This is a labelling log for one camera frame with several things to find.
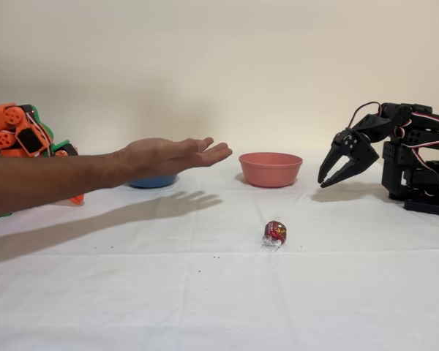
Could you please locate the red candy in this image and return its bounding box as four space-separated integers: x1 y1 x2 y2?
260 219 289 254

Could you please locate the person's bare forearm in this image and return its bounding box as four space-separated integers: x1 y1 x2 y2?
0 151 126 221

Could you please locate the person's open hand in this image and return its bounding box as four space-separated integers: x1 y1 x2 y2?
118 137 233 184

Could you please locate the pink plastic bowl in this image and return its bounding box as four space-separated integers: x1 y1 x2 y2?
239 152 304 189

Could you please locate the blue plastic bowl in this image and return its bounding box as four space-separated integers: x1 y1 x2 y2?
127 174 179 189

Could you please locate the white tablecloth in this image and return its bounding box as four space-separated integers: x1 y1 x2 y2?
0 148 439 351

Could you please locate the orange arm servo cable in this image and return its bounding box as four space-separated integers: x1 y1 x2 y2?
24 108 55 158

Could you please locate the gripper servo cable loop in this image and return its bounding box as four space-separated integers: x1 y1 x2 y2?
345 102 382 129

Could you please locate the long arm servo cable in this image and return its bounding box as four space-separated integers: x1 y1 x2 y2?
393 111 439 198

